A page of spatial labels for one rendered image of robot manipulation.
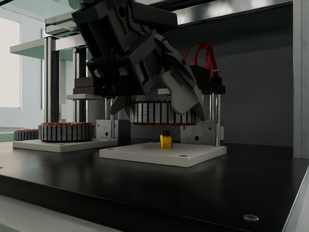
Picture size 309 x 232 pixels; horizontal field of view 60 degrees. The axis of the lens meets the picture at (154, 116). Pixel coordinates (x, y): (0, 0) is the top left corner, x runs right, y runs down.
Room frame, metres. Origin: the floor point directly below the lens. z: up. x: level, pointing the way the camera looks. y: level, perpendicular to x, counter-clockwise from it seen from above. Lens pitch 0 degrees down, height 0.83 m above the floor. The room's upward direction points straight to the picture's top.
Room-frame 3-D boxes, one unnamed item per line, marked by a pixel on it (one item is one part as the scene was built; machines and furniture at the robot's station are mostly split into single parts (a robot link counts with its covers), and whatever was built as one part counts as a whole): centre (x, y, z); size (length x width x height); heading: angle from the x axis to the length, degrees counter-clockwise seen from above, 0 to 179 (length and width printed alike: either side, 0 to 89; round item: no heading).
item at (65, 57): (1.48, 0.52, 0.98); 0.37 x 0.35 x 0.46; 57
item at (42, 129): (0.56, 0.18, 0.80); 0.11 x 0.11 x 0.04
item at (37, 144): (0.56, 0.18, 0.78); 0.15 x 0.15 x 0.01; 57
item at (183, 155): (0.43, -0.02, 0.78); 0.15 x 0.15 x 0.01; 57
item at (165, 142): (0.43, -0.02, 0.80); 0.02 x 0.02 x 0.03
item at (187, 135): (0.55, -0.10, 0.80); 0.07 x 0.05 x 0.06; 57
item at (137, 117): (0.43, -0.02, 0.84); 0.11 x 0.11 x 0.04
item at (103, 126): (0.68, 0.11, 0.80); 0.07 x 0.05 x 0.06; 57
